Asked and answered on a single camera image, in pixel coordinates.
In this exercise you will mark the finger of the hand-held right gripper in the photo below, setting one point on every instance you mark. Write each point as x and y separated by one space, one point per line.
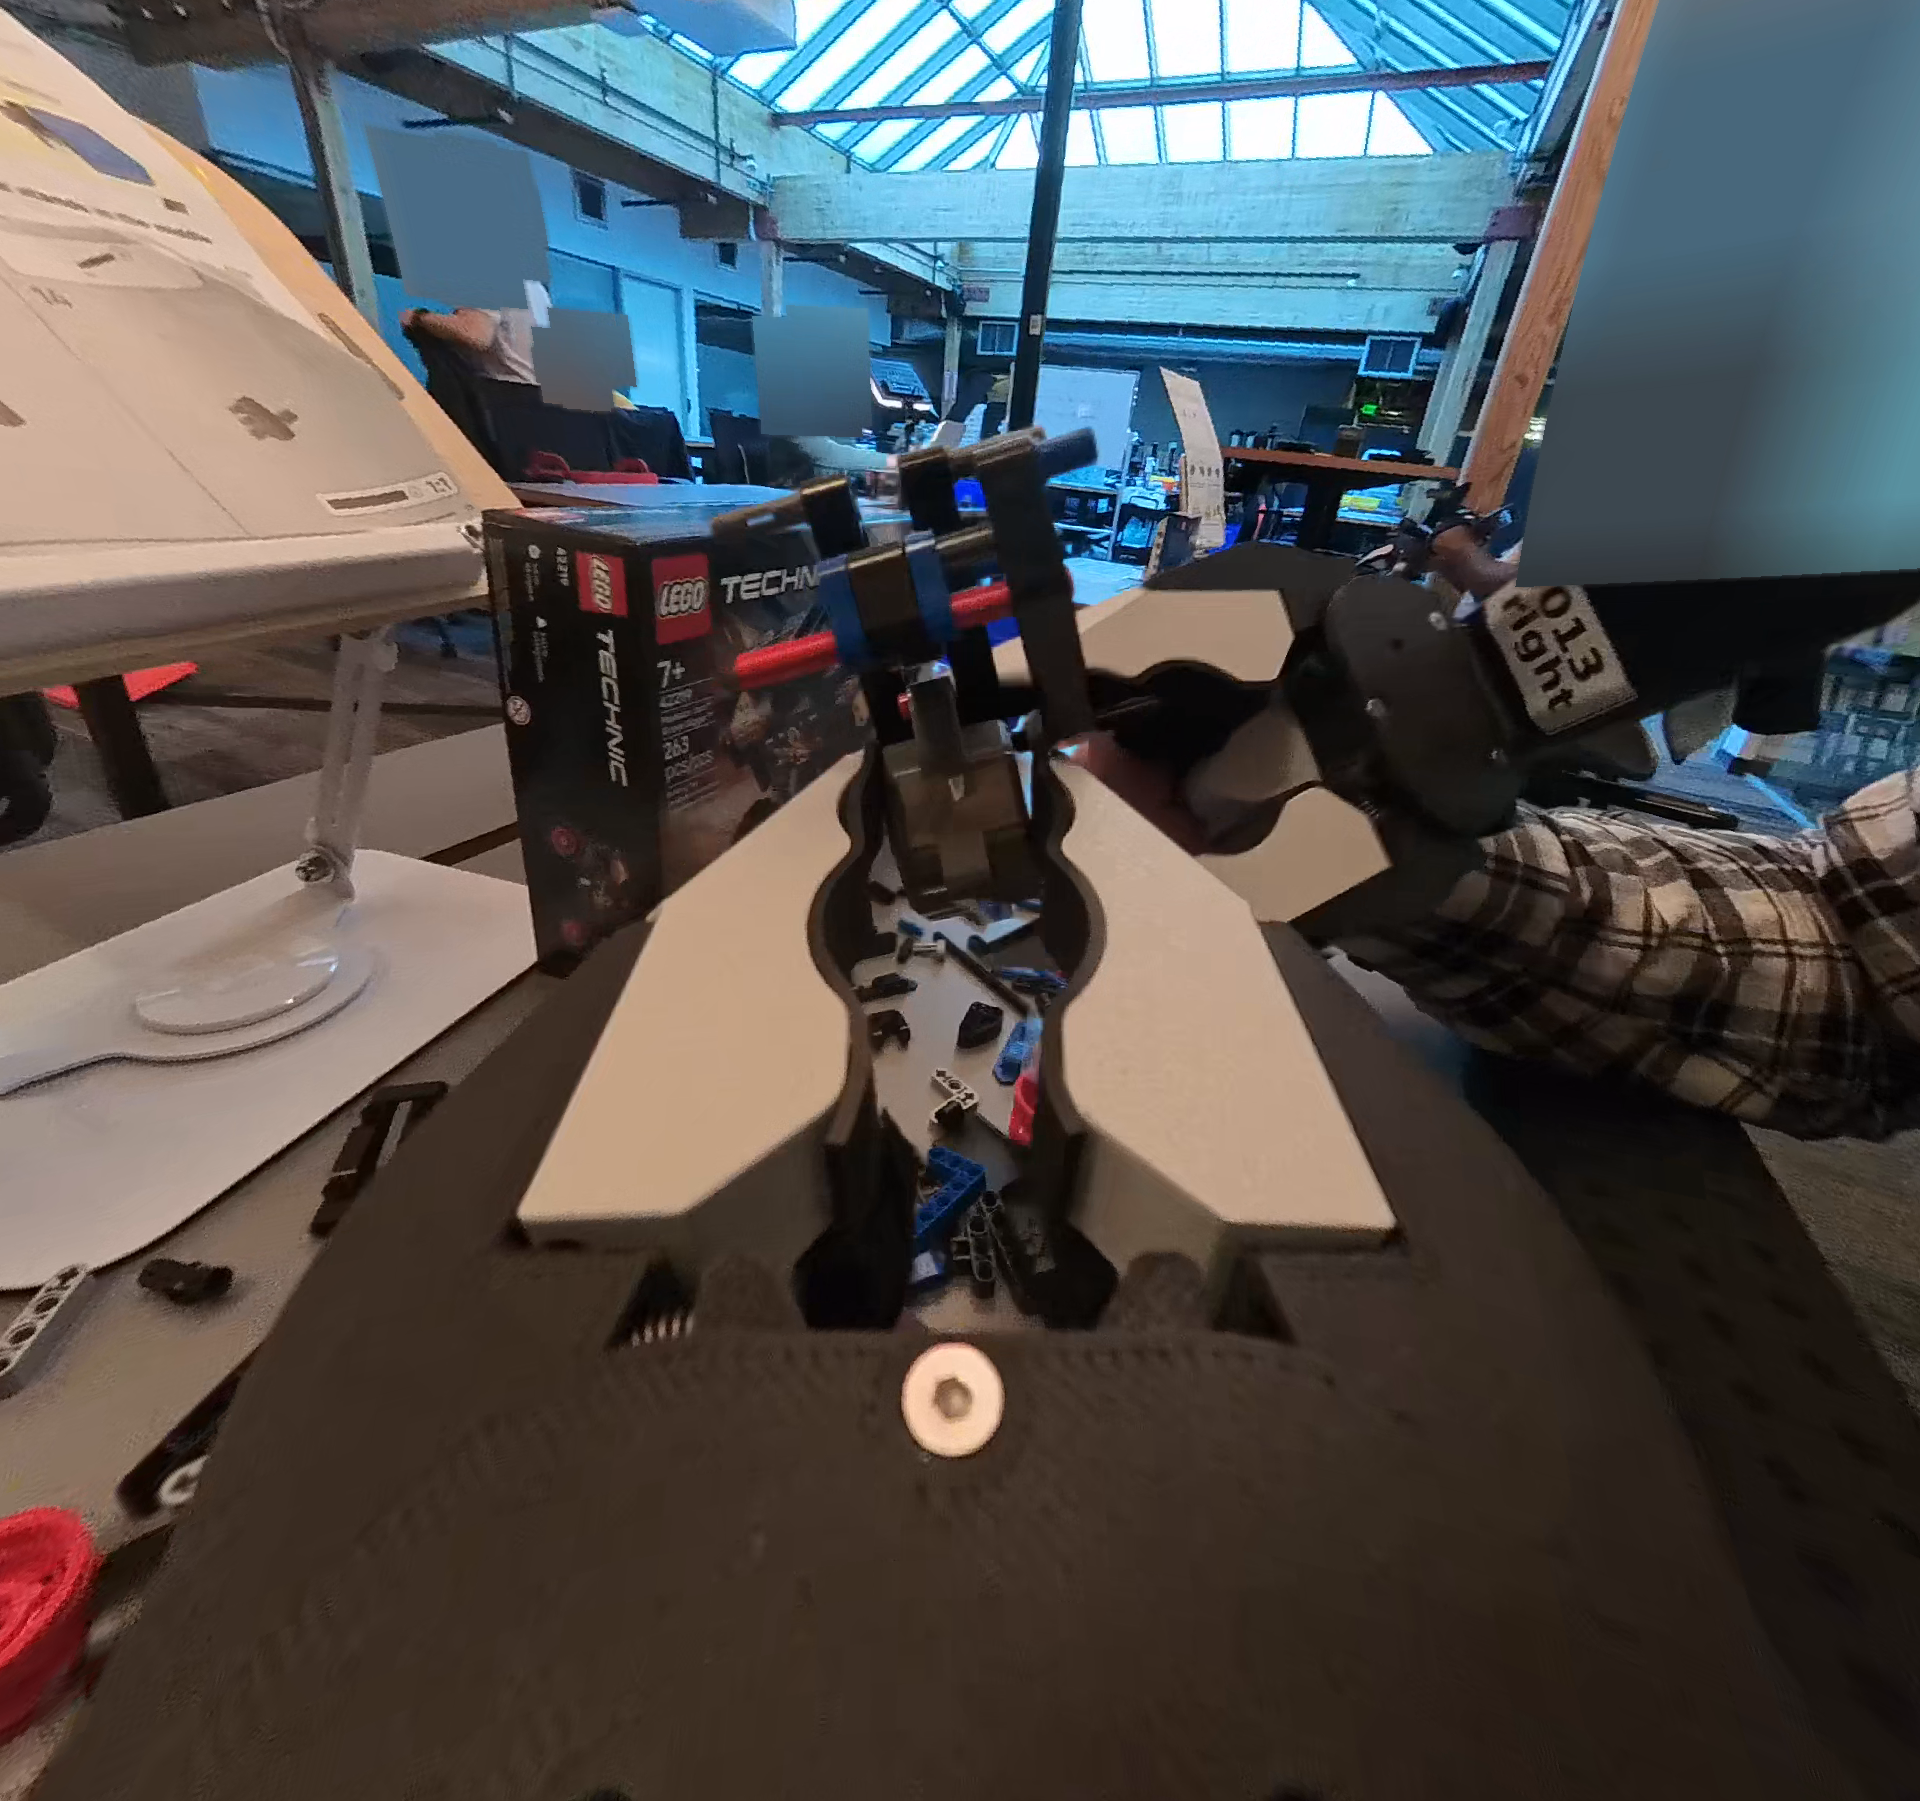
1305 856
1201 624

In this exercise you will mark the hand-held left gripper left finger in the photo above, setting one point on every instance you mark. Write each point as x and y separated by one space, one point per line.
692 1081

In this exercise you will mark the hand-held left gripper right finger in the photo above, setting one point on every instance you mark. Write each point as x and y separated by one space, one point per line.
1232 1081

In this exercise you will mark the toy brick motor assembly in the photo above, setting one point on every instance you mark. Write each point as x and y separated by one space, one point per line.
960 781

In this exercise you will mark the grey desk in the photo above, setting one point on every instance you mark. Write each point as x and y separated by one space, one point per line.
437 797

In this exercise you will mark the person's right hand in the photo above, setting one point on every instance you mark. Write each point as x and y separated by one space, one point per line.
1142 781

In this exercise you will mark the small black toy connector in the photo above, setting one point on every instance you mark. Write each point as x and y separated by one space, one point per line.
888 1030
985 1026

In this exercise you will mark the wooden-edged table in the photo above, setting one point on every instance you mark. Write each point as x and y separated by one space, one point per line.
1335 460
644 493

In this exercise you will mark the white board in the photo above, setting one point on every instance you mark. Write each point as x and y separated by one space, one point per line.
1087 415

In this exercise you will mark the pile of black toy beams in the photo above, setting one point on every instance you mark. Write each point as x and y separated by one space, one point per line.
977 1247

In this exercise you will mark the toy set box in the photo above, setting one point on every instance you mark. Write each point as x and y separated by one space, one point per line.
631 721

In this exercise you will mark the black dimpled mat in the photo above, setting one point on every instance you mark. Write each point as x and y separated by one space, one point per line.
1652 1306

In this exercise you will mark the black metal pole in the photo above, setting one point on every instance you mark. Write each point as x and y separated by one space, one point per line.
1051 151

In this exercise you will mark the white book stand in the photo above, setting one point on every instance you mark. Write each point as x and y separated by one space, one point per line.
181 1081

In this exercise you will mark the small black toy pin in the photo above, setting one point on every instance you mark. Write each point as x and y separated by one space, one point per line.
185 1281

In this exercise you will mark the black toy cylinder piece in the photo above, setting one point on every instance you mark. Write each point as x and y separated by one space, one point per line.
167 1485

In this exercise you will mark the small orange cone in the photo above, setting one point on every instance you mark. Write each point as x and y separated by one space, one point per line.
127 682

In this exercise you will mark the light grey angled toy beam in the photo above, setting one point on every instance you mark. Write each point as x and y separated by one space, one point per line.
37 1322

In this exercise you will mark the red toy wheel hub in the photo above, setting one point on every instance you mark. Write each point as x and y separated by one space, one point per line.
37 1607

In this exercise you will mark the instruction booklet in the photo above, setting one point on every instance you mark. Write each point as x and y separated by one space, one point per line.
181 330

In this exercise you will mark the black toy frame piece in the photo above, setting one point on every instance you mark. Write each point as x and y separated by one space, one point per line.
361 1157

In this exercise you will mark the wooden post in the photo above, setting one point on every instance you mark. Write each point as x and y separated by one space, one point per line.
1576 107

